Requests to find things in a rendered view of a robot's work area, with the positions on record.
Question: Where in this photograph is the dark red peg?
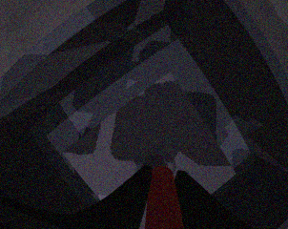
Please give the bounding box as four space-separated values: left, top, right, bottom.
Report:
144 165 185 229

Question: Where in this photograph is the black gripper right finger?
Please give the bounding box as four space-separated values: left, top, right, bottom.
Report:
175 169 254 229

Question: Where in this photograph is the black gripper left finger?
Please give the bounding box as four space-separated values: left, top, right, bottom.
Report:
0 165 152 229

